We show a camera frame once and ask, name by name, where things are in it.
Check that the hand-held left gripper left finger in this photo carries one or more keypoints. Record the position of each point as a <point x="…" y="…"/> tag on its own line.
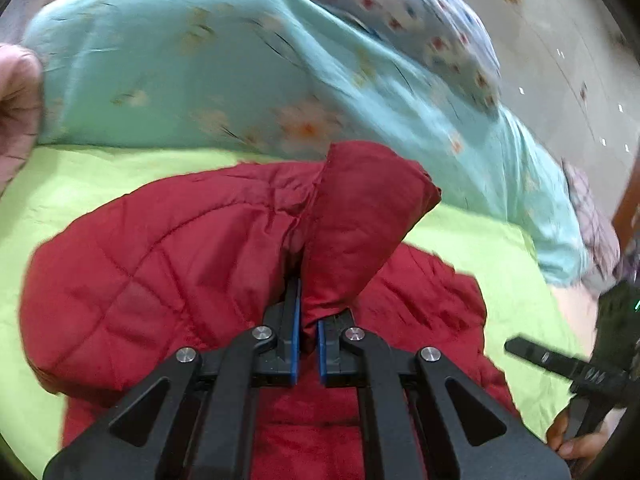
<point x="296" y="332"/>

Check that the brown wooden furniture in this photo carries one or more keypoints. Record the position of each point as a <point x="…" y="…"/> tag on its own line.
<point x="629" y="210"/>

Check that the teal floral quilt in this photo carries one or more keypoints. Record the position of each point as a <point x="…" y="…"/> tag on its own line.
<point x="175" y="60"/>

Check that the light green bed sheet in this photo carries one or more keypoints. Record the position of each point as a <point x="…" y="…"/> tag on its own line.
<point x="75" y="185"/>

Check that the red quilted jacket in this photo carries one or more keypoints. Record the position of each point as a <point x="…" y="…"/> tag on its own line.
<point x="175" y="270"/>

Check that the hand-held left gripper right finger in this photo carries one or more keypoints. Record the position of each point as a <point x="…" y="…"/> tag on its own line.
<point x="322" y="350"/>

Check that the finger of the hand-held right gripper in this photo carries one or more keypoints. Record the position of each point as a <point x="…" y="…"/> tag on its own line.
<point x="540" y="357"/>

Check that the person's right hand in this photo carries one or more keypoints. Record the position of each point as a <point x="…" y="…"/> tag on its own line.
<point x="585" y="447"/>

